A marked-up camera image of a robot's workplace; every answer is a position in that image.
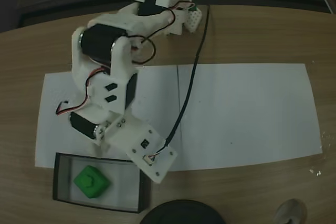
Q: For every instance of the green cube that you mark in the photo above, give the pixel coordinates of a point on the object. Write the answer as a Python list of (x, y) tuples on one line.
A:
[(92, 182)]

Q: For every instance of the black round object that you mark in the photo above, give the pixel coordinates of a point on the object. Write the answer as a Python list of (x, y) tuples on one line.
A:
[(181, 213)]

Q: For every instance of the green clamp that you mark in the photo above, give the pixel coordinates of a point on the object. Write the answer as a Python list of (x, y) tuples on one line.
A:
[(193, 8)]

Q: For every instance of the person's shoe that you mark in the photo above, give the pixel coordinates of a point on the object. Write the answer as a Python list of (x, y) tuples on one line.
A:
[(291, 212)]

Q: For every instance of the white wrist camera mount plate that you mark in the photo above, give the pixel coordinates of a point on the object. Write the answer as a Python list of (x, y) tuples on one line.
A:
[(141, 145)]

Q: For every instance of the white perforated base plate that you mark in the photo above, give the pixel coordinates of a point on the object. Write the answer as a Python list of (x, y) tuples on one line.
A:
[(193, 20)]

